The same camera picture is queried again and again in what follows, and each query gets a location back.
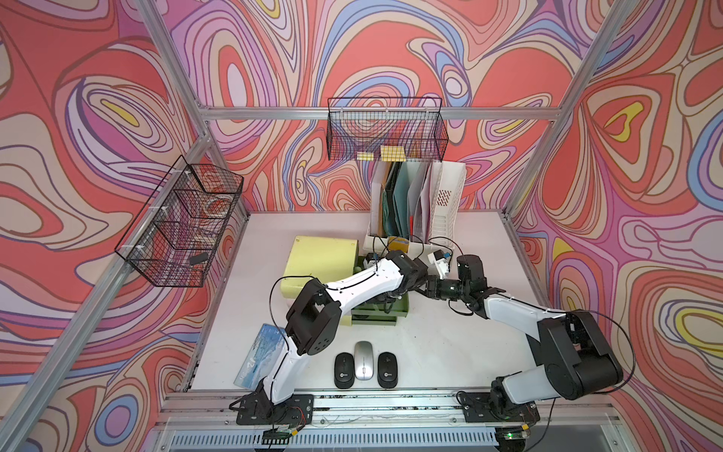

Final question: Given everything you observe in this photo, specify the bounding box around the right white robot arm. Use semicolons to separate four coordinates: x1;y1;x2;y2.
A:
422;254;624;418

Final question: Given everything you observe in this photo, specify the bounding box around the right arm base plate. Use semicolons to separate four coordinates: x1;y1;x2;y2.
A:
455;391;540;425

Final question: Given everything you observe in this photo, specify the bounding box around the black Lecoo mouse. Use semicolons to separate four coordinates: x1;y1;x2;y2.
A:
377;351;399;389
333;352;356;389

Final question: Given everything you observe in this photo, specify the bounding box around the silver computer mouse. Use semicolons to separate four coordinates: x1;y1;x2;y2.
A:
354;341;375;380

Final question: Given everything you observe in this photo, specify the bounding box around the blue plastic package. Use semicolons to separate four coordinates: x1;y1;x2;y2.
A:
233;324;286;390

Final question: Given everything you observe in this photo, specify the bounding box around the pink folder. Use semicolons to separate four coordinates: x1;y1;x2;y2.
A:
415;164;433;239

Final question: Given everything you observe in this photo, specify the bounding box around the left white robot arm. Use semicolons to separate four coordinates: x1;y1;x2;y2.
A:
255;250;429;408

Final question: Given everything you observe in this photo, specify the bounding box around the green drawer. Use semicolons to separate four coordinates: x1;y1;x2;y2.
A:
349;256;412;318

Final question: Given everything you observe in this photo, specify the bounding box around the aluminium front rail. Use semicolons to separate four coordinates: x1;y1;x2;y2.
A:
141;388;637;451

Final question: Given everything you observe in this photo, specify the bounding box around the teal folder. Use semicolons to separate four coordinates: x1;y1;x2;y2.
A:
393;162;420;237

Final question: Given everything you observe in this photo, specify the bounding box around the left black wire basket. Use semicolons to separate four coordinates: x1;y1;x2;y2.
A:
114;156;244;288

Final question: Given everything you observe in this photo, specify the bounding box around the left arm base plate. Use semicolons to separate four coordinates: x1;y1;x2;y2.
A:
229;392;314;427

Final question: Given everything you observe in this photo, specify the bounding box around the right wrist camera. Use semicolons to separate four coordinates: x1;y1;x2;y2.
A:
427;250;452;279

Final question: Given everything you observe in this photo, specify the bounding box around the black wire basket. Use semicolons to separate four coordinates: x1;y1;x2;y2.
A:
114;156;244;288
326;94;449;162

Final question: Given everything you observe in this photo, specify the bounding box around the back black wire basket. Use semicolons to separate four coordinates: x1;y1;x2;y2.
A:
326;94;449;162

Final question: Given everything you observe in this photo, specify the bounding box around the yellow-green drawer cabinet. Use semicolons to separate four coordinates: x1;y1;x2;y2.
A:
281;235;359;307

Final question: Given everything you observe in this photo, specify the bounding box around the white file organizer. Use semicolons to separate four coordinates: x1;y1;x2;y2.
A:
361;161;467;256

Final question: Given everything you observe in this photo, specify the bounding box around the green folder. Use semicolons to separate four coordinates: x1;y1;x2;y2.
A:
382;162;402;237

